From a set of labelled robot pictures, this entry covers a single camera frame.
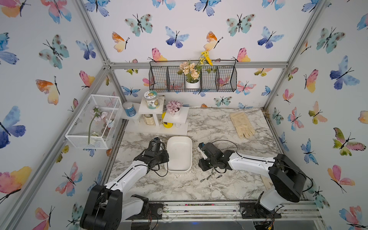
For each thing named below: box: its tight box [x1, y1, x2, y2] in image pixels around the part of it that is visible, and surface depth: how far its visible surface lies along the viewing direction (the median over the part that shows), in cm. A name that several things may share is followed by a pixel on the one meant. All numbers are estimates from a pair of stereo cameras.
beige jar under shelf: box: [143, 113, 156, 127], surface depth 107 cm
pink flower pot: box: [165, 99, 184, 117], surface depth 89 cm
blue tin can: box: [122, 101, 137, 117], surface depth 93 cm
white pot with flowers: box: [177, 50, 214, 90], surface depth 84 cm
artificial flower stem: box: [87, 105, 109, 145], surface depth 76 cm
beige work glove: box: [230, 112, 256, 138], surface depth 111 cm
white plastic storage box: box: [164, 136, 193, 173], surface depth 97 cm
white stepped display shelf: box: [120, 96, 190, 136], surface depth 106 cm
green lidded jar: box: [143, 90, 160, 110], surface depth 87 cm
